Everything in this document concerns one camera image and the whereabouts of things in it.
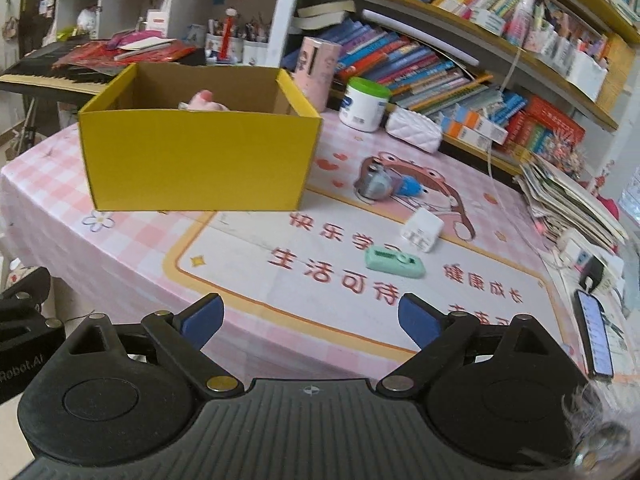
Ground rolled white paper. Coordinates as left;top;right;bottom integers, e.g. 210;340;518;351
361;8;481;68

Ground white plastic bag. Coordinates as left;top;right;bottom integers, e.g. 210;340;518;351
76;6;98;38

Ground white cubby shelf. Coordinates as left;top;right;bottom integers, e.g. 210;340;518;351
52;0;281;68

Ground wooden bookshelf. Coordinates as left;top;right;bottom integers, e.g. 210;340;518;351
295;0;640;176

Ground yellow cardboard box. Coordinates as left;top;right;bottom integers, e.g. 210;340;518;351
77;62;324;212

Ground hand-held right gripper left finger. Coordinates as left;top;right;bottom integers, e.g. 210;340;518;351
62;292;246;401

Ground white box red label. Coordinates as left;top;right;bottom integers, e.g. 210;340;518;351
145;10;168;38

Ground mint green correction tape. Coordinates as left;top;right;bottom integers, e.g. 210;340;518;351
364;245;426;279

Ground white jar green lid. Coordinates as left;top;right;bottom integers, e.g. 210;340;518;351
339;77;391;133

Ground pink white booklet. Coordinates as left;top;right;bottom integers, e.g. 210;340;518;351
107;30;171;53

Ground black electronic keyboard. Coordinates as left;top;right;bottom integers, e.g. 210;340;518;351
0;40;206;96

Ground grey fluffy cuff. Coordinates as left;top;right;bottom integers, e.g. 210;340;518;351
562;380;633;466

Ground red book box set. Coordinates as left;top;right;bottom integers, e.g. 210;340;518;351
500;95;586;176

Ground stack of newspapers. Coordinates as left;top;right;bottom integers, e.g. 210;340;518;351
515;152;631;256

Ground pink checked printed tablecloth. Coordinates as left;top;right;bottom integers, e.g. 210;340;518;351
0;110;640;391

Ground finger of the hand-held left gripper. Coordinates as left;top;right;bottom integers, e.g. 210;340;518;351
0;267;52;316

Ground grey blue small toy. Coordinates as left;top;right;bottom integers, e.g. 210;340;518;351
354;165;426;201

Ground white charger plug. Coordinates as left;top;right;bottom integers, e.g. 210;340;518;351
400;208;445;254

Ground black plug adapter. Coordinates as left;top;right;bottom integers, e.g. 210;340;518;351
579;255;606;293

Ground orange white slim boxes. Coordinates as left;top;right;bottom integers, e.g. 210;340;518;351
435;107;508;148

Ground white cable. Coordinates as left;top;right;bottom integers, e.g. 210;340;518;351
482;0;531;201

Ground pink plush pig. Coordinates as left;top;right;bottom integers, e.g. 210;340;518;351
177;89;232;112

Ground black smartphone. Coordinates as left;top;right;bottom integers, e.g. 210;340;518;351
572;288;615;380

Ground white desk organizer with pens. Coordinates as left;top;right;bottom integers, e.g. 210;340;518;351
520;0;611;101

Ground pink cylindrical humidifier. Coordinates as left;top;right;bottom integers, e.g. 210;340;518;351
291;36;342;113

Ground white shelf post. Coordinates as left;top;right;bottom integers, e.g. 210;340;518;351
265;0;308;68

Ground white power strip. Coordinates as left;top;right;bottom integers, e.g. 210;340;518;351
555;227;626;296

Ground white quilted pouch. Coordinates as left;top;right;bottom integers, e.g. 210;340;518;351
387;107;443;153

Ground white printed pen holder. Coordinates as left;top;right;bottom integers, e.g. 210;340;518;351
205;32;243;63
242;37;271;67

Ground stack of red papers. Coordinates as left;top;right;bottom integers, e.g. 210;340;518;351
52;40;198;73

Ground lying thick books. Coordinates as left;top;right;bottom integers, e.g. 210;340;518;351
292;0;357;31

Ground red hanging tassel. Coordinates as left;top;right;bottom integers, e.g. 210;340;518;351
220;7;237;58

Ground red ornament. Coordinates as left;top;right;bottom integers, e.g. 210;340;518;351
595;160;621;221

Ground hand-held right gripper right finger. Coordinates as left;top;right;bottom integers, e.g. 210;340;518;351
375;294;568;400

